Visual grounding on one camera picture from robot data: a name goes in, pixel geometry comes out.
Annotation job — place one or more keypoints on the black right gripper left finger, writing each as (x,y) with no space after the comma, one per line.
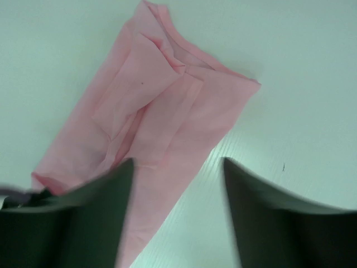
(81,228)

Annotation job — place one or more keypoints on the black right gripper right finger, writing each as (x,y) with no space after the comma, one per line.
(275,228)

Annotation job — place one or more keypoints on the pink t shirt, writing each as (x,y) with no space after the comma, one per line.
(158,99)

